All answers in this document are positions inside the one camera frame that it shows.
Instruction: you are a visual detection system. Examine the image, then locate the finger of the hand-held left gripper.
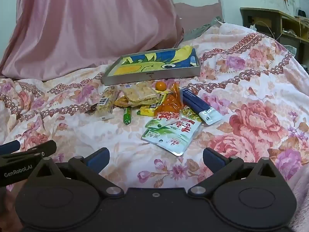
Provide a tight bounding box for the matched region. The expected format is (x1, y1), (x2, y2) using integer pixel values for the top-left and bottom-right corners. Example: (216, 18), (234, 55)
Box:
(23, 140), (58, 158)
(0, 140), (21, 155)

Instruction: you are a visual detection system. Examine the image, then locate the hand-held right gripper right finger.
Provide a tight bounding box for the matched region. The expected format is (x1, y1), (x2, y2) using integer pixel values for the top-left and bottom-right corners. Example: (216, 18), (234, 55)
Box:
(188, 147), (283, 197)

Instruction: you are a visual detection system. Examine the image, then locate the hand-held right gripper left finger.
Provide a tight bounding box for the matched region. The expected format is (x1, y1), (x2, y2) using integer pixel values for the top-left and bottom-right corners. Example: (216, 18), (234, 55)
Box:
(29, 147), (124, 197)

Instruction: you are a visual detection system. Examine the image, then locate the green white snack packet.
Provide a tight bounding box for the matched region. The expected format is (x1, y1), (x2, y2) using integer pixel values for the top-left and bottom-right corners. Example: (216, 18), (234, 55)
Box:
(141, 119), (203, 157)

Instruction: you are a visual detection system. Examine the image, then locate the clear packet of dark kelp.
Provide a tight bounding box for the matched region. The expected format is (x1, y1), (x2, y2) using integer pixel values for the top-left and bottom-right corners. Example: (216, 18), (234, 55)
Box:
(86, 103), (99, 115)

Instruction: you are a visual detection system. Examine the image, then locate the yellow green dotted packet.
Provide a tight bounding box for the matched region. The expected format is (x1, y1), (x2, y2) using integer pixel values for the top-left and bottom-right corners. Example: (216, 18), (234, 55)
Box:
(181, 106), (202, 122)

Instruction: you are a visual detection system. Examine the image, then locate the green sausage stick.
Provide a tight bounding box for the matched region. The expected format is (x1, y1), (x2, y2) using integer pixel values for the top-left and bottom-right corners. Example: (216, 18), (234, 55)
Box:
(123, 107), (132, 125)

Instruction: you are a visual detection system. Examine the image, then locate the narrow clear rice bar packet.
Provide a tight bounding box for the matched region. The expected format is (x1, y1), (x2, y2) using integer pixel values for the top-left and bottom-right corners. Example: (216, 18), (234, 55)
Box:
(95, 87), (121, 121)

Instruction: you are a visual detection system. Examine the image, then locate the blue white packet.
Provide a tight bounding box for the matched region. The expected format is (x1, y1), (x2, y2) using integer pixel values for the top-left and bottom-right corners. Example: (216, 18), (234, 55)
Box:
(181, 87), (223, 125)

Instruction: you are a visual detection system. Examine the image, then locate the orange yellow crinkled packet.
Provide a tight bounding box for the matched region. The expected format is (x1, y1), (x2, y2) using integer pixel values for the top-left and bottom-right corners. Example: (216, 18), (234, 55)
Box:
(113, 96), (132, 107)

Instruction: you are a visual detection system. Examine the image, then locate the yellow packet with label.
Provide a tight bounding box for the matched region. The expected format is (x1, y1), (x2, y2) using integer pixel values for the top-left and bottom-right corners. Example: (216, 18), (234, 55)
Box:
(137, 104), (161, 117)

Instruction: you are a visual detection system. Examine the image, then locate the orange clear snack packet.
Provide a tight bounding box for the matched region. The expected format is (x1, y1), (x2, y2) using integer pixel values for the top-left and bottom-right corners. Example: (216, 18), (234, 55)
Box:
(154, 82), (184, 122)

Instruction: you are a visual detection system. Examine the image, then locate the large clear cracker packet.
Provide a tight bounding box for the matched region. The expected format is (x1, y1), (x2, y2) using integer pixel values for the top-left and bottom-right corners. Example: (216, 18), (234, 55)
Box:
(120, 82), (161, 107)

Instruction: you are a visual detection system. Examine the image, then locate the small orange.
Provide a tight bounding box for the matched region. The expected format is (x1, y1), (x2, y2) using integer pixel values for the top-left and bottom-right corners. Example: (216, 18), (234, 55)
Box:
(155, 80), (167, 92)

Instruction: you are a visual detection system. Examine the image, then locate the grey metal tray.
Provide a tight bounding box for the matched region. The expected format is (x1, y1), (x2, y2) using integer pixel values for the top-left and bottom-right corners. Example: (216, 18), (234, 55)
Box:
(103, 48), (201, 86)

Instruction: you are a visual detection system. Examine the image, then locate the floral blanket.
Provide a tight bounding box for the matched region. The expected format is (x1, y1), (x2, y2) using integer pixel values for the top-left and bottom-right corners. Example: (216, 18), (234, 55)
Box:
(0, 20), (309, 232)

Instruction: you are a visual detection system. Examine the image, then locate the pink curtain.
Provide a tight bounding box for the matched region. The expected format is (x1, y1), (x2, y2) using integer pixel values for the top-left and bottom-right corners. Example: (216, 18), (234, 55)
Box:
(0, 0), (184, 81)

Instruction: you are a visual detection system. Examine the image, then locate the grey cloth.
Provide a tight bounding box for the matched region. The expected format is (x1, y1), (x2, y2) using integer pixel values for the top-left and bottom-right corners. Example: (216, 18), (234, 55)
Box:
(180, 16), (226, 42)

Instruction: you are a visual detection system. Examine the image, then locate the wooden shelf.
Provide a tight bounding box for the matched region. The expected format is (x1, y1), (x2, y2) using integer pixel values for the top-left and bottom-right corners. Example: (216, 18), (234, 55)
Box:
(240, 7), (309, 52)

